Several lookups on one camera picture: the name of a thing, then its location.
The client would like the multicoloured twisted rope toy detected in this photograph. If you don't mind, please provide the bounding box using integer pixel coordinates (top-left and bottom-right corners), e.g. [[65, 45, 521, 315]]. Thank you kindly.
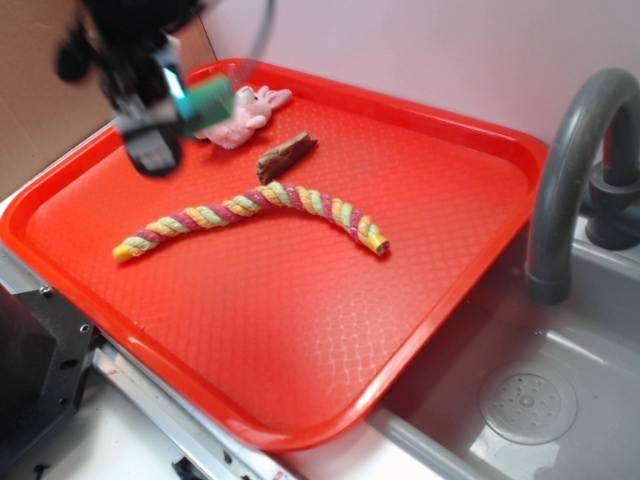
[[112, 181, 390, 262]]

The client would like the red plastic tray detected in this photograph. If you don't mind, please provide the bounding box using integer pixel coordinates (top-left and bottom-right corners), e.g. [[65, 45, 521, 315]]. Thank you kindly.
[[1, 64, 546, 451]]

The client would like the grey curved faucet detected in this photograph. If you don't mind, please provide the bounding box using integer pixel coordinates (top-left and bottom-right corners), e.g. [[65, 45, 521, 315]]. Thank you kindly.
[[525, 68, 639, 305]]

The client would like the pink plush bunny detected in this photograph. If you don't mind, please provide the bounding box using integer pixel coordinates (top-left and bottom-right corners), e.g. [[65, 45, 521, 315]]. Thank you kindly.
[[195, 86, 293, 150]]

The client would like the green rectangular block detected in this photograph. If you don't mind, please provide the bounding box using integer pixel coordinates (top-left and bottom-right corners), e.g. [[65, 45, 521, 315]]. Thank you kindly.
[[178, 75, 235, 136]]

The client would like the brown cardboard panel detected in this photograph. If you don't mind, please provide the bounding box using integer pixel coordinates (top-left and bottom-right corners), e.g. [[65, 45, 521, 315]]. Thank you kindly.
[[0, 0, 219, 201]]

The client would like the grey plastic sink basin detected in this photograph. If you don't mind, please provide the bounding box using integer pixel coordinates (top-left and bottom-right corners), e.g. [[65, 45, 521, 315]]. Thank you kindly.
[[370, 237, 639, 479]]

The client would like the round sink drain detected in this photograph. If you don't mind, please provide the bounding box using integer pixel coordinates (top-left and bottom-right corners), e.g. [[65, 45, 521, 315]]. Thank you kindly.
[[478, 367, 578, 445]]

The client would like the brown wood piece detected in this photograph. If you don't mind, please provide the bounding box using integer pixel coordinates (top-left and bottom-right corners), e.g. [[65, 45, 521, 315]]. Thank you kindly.
[[256, 132, 318, 185]]

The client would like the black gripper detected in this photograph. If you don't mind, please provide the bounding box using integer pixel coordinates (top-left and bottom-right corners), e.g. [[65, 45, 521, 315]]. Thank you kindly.
[[54, 1, 205, 176]]

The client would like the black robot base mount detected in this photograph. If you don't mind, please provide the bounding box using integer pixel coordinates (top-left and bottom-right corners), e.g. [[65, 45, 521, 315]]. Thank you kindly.
[[1, 288, 96, 470]]

